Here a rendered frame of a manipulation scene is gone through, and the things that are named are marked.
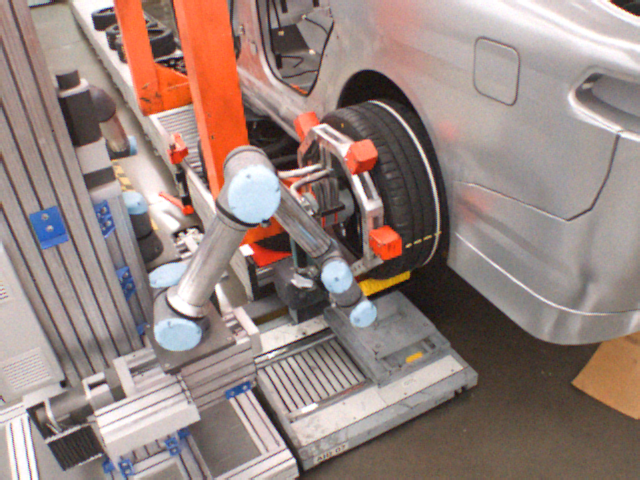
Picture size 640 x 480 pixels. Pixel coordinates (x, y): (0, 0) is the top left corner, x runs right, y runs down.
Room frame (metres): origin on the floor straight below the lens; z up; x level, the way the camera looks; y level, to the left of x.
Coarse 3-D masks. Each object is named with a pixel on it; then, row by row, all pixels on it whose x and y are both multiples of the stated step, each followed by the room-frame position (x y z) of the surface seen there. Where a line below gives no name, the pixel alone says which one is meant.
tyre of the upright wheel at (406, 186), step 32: (352, 128) 1.81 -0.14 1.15; (384, 128) 1.77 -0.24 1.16; (416, 128) 1.78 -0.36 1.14; (384, 160) 1.66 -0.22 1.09; (416, 160) 1.68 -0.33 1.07; (384, 192) 1.63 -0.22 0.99; (416, 192) 1.62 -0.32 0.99; (416, 224) 1.58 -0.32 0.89; (448, 224) 1.63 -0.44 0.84; (416, 256) 1.60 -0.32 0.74
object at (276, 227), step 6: (282, 180) 2.21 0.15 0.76; (288, 180) 2.24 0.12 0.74; (294, 180) 2.30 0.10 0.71; (288, 186) 2.22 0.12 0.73; (300, 192) 2.23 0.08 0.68; (276, 222) 2.16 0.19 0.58; (264, 228) 2.14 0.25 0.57; (270, 228) 2.15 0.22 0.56; (276, 228) 2.16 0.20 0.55; (282, 228) 2.17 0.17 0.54; (264, 234) 2.13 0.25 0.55; (270, 234) 2.15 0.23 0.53; (276, 234) 2.16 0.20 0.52
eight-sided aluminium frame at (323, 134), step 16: (320, 128) 1.91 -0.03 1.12; (304, 144) 1.99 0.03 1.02; (336, 144) 1.76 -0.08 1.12; (304, 160) 2.03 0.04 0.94; (304, 176) 2.03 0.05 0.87; (352, 176) 1.65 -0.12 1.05; (368, 176) 1.66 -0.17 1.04; (304, 192) 2.04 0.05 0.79; (368, 192) 1.64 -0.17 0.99; (368, 208) 1.58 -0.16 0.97; (368, 224) 1.57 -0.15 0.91; (336, 240) 1.92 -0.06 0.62; (368, 240) 1.57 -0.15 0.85; (352, 256) 1.80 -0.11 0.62; (368, 256) 1.58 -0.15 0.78; (352, 272) 1.69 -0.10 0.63
